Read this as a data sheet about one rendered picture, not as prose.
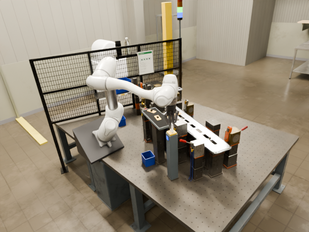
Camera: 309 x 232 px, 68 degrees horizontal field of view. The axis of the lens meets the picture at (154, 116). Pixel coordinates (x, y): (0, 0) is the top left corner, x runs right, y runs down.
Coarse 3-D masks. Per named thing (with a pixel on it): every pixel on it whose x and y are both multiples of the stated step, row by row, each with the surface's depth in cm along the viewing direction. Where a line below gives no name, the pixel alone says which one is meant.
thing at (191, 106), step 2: (188, 104) 242; (190, 104) 242; (192, 104) 242; (188, 106) 240; (190, 106) 241; (192, 106) 243; (188, 108) 241; (190, 108) 242; (192, 108) 244; (186, 110) 243; (188, 110) 242; (190, 110) 244; (192, 110) 245; (186, 112) 244; (188, 112) 243; (190, 112) 245; (192, 112) 246; (188, 114) 244; (190, 114) 246; (192, 114) 247; (192, 116) 249; (188, 122) 250
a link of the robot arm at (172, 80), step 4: (164, 76) 155; (168, 76) 152; (172, 76) 152; (164, 80) 154; (168, 80) 152; (172, 80) 152; (176, 80) 154; (164, 84) 152; (168, 84) 151; (172, 84) 151; (176, 84) 154; (176, 88) 153; (176, 92) 154; (176, 96) 159
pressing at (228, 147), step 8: (184, 112) 237; (192, 120) 221; (192, 128) 208; (200, 128) 207; (192, 136) 198; (200, 136) 195; (208, 136) 195; (216, 136) 194; (208, 144) 185; (224, 144) 183; (216, 152) 175
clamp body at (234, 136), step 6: (234, 132) 187; (240, 132) 189; (234, 138) 188; (234, 144) 192; (228, 150) 195; (234, 150) 196; (228, 156) 197; (234, 156) 199; (228, 162) 199; (234, 162) 202; (228, 168) 202
